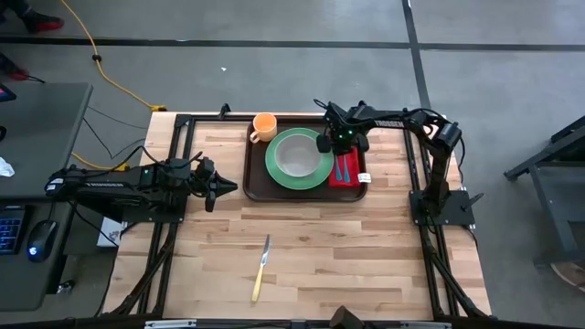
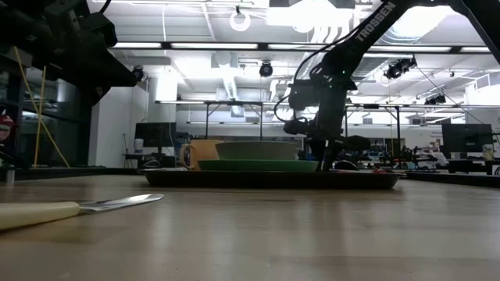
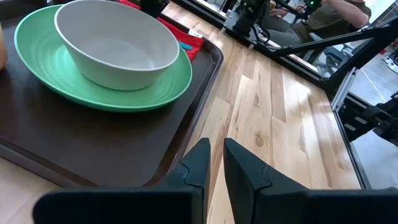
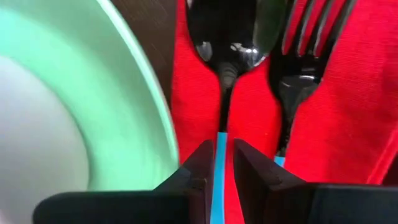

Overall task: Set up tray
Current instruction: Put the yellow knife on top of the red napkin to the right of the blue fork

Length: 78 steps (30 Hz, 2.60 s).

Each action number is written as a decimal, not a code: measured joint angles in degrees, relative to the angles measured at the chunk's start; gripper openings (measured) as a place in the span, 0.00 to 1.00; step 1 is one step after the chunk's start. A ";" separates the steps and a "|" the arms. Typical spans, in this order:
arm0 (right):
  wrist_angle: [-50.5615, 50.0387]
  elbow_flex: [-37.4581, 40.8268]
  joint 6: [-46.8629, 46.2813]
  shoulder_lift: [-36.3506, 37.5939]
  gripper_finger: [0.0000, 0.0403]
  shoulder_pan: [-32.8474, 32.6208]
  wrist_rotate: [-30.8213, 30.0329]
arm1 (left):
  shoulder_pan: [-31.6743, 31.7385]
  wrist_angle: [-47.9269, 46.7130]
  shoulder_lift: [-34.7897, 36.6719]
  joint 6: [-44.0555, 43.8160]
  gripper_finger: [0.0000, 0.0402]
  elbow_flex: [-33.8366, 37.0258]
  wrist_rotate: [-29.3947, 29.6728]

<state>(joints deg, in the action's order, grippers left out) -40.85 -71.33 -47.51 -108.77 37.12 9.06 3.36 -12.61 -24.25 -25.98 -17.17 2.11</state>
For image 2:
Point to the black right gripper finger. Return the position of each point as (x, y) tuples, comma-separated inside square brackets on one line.
[(332, 158), (317, 151)]

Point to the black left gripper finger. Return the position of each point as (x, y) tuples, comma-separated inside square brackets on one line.
[(121, 76), (97, 91)]

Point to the red cloth napkin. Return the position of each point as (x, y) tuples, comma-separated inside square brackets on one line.
[(379, 170)]

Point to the green plate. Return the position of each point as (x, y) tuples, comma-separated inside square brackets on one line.
[(258, 166)]

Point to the beige grey bowl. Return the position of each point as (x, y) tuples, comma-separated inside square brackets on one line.
[(256, 151)]

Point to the pale orange mug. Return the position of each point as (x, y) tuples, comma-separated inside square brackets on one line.
[(201, 154)]

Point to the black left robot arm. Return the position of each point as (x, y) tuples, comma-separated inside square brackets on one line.
[(35, 35)]

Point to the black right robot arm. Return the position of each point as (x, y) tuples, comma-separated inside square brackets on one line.
[(371, 31)]

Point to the dark brown plastic tray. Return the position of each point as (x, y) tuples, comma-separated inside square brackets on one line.
[(234, 180)]

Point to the black computer monitor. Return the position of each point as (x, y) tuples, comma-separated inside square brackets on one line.
[(466, 137), (155, 134)]

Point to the white container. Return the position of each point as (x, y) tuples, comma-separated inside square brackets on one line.
[(138, 146)]

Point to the person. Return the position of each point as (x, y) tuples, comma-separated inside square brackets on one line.
[(5, 126)]

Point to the black overhead camera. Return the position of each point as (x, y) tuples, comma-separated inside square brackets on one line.
[(266, 69), (137, 73)]

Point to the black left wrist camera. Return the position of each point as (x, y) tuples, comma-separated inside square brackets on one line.
[(99, 29)]

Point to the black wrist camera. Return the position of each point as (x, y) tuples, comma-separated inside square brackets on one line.
[(305, 95), (99, 29)]

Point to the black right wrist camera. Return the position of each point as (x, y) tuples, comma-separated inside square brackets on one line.
[(305, 95)]

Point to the black ceiling camera cluster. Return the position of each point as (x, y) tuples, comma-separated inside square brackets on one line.
[(398, 69)]

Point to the small grey cylinder post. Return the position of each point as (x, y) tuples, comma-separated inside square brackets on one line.
[(9, 175)]

